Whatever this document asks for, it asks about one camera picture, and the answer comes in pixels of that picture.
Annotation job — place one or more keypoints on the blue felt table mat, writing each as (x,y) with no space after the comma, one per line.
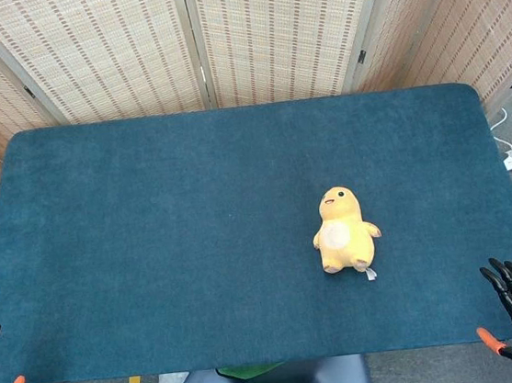
(196,235)

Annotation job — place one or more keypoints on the yellow plush duck toy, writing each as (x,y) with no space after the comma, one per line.
(341,246)

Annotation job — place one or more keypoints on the green cloth piece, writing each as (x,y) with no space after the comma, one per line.
(248,370)

